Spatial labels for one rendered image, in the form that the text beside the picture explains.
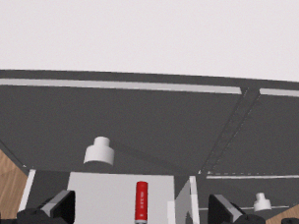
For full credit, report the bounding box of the grey chest of drawers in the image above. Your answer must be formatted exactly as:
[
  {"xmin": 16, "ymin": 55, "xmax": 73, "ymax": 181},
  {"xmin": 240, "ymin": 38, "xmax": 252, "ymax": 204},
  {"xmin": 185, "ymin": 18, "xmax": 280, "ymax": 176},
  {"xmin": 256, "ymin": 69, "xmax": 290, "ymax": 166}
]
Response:
[{"xmin": 0, "ymin": 0, "xmax": 299, "ymax": 188}]

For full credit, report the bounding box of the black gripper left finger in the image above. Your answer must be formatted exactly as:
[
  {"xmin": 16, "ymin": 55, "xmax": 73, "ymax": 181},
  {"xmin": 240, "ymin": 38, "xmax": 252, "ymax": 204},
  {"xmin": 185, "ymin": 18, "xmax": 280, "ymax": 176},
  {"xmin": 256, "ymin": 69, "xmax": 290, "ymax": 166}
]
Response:
[{"xmin": 0, "ymin": 190, "xmax": 76, "ymax": 224}]

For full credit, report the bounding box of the red aa battery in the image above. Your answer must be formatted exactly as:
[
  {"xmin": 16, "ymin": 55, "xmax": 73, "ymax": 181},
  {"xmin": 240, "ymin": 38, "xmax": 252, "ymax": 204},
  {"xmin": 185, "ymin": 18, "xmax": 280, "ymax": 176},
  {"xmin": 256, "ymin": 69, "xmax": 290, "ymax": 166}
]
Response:
[{"xmin": 135, "ymin": 182, "xmax": 148, "ymax": 224}]

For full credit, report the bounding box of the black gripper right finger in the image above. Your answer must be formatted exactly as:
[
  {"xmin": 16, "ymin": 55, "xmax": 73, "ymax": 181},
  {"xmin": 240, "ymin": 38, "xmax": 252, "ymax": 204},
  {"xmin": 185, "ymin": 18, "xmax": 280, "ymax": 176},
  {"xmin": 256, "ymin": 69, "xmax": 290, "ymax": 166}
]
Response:
[{"xmin": 208, "ymin": 195, "xmax": 299, "ymax": 224}]

